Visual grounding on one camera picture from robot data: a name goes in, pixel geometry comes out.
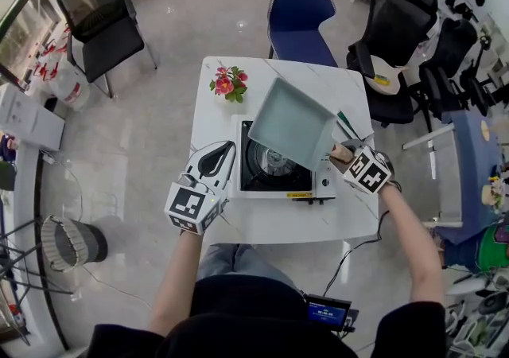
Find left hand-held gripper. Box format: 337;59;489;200
163;140;239;236

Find black metal rack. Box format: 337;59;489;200
0;157;79;353

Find black cable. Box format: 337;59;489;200
321;181;403;298

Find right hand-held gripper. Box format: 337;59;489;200
340;139;395;195

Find pale flower vase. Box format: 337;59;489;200
481;175;509;212

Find black display device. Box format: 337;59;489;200
305;293;353;330

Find grey waste bin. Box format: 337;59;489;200
41;215;109;274

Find person's black shirt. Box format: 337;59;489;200
93;276;449;358

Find person's right forearm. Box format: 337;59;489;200
375;183;447;308

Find blue chair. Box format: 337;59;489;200
268;0;340;68

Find green notebook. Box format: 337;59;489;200
336;109;375;142

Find white marble table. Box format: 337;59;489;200
189;56;381;247

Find table with blue cloth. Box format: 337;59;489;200
402;111;509;247

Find white box appliance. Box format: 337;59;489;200
0;83;66;152

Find grey square pan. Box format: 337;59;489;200
247;76;356;173

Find black mesh visitor chair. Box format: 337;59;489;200
56;0;158;99

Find person's left forearm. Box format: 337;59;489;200
147;231;204;336

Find black mesh office chair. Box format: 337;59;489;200
417;17;499;133
345;0;439;129

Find white red-printed plastic bags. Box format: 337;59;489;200
33;25;91;113

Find red flower bouquet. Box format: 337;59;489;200
209;65;249;104

